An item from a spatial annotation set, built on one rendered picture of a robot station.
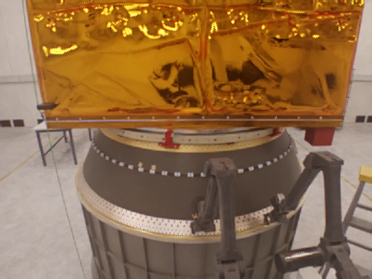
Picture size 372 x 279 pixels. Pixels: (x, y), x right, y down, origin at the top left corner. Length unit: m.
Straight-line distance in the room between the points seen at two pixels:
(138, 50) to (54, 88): 0.56
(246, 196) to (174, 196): 0.46
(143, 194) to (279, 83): 1.07
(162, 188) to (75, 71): 0.86
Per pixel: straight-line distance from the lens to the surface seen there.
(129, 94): 1.40
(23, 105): 8.43
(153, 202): 1.50
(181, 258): 1.65
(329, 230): 1.11
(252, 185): 1.57
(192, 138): 1.39
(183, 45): 1.36
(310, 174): 1.15
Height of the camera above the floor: 2.19
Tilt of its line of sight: 21 degrees down
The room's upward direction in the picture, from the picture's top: straight up
